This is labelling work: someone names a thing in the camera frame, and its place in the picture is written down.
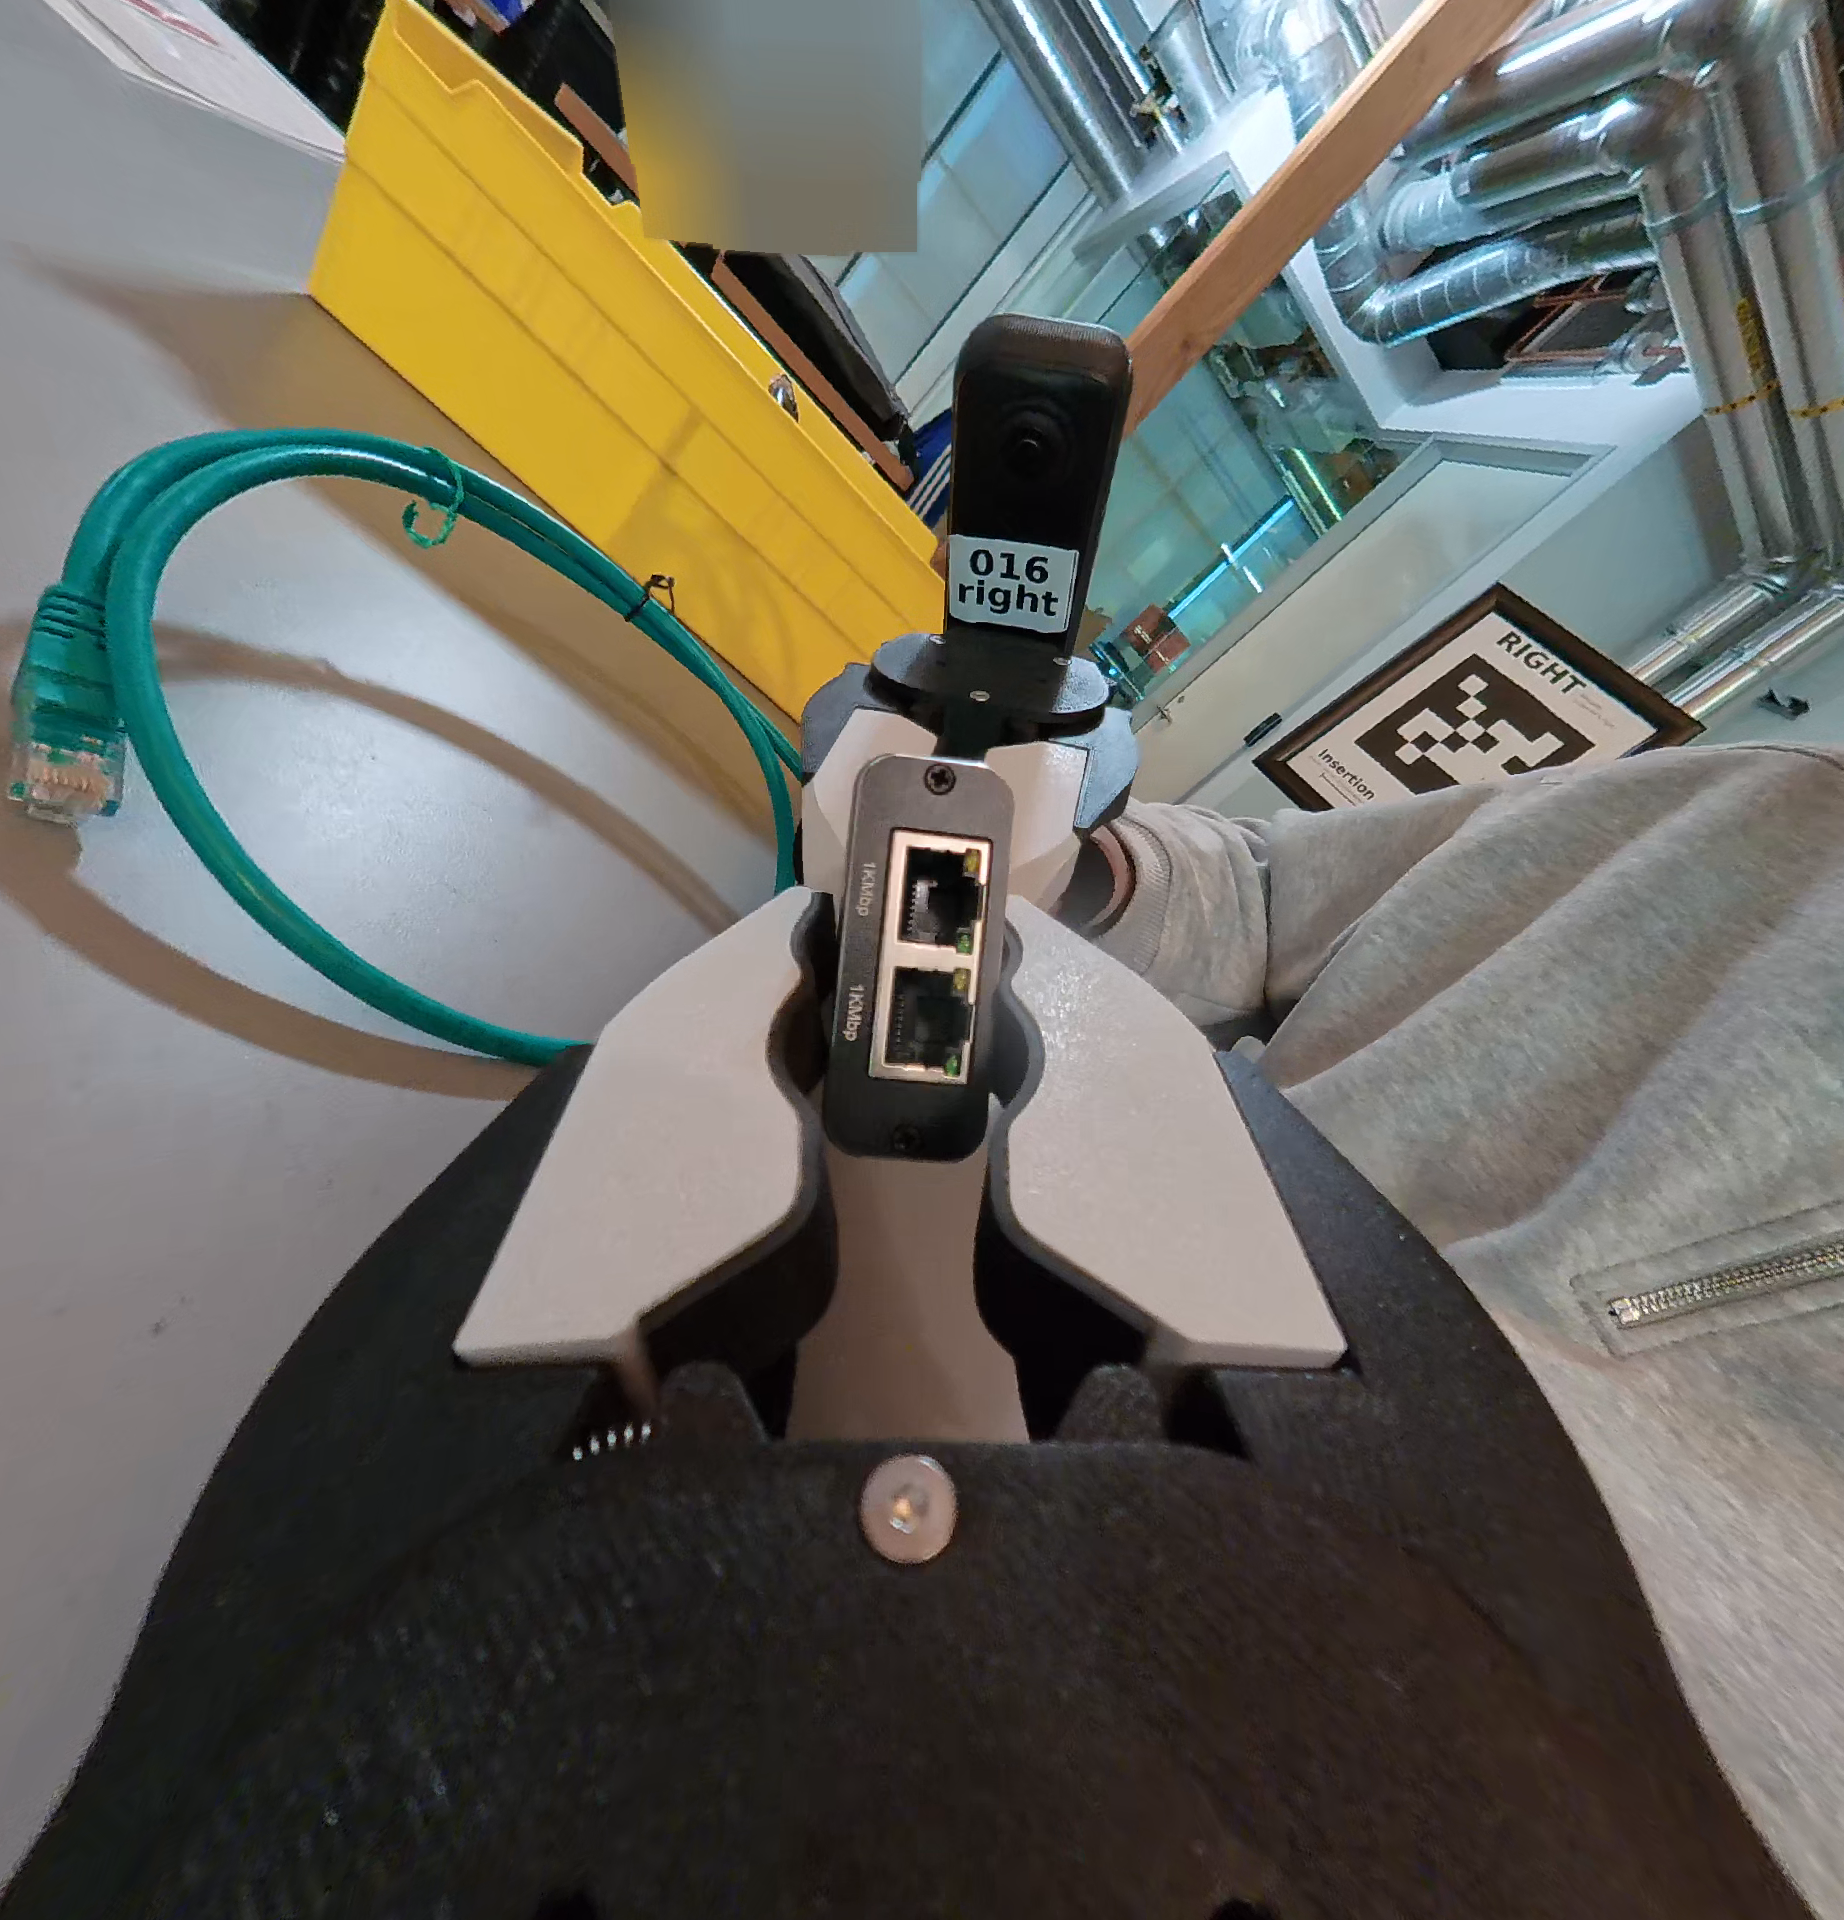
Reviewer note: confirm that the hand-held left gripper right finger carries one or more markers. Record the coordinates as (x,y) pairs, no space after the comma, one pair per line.
(1162,1185)

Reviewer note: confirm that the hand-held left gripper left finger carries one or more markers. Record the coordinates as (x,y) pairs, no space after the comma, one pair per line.
(636,1185)

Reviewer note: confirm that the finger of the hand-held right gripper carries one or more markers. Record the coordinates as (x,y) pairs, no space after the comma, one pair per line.
(831,795)
(1049,809)

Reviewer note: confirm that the black ethernet splitter box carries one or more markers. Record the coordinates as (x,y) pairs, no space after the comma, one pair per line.
(913,929)

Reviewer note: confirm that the yellow plastic bin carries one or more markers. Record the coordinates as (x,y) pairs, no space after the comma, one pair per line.
(562,331)

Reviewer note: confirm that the person's right forearm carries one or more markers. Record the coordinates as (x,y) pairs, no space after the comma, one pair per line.
(1207,900)

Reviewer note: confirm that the black twist tie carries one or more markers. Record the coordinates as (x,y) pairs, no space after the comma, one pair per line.
(651,595)

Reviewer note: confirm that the wooden ceiling beam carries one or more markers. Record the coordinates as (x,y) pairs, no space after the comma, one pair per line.
(1281,196)

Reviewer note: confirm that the framed black white marker sign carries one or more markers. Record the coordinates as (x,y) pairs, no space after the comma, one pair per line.
(1477,714)

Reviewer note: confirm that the green twist tie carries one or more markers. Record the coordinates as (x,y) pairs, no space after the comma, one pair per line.
(429,502)

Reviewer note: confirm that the cluster of silver ventilation pipes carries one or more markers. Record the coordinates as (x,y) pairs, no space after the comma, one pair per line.
(1671,165)

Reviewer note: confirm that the white printed paper sheet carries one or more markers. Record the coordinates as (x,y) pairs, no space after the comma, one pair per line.
(216,75)

